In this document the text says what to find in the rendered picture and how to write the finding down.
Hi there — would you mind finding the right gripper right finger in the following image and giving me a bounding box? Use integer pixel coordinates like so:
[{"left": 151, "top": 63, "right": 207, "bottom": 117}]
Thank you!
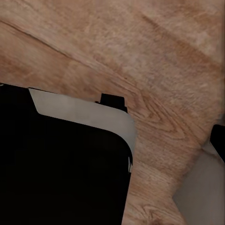
[{"left": 210, "top": 124, "right": 225, "bottom": 161}]

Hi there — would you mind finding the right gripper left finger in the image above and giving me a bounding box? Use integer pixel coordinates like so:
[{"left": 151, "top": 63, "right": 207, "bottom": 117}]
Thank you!
[{"left": 0, "top": 125, "right": 24, "bottom": 181}]

